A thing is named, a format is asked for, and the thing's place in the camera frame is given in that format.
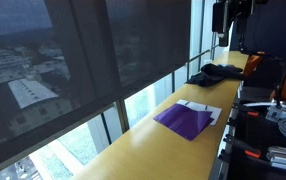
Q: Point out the black cloth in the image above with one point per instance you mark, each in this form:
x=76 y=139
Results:
x=213 y=75

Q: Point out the purple file holder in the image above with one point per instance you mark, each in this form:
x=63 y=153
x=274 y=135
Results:
x=183 y=121

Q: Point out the long silver extrusion bar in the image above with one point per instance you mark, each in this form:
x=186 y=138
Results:
x=259 y=104

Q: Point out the grey mesh window blind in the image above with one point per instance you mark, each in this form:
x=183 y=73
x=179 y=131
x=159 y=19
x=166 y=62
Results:
x=149 y=36
x=33 y=66

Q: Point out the black vertical pole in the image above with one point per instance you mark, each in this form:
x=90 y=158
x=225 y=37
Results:
x=242 y=36

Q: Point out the silver corner bracket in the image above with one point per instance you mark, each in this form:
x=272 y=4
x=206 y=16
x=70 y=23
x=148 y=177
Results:
x=273 y=114

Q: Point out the white paper sheet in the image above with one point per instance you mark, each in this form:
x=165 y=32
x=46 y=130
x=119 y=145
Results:
x=203 y=107

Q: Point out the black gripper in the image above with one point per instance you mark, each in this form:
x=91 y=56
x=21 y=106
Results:
x=220 y=16

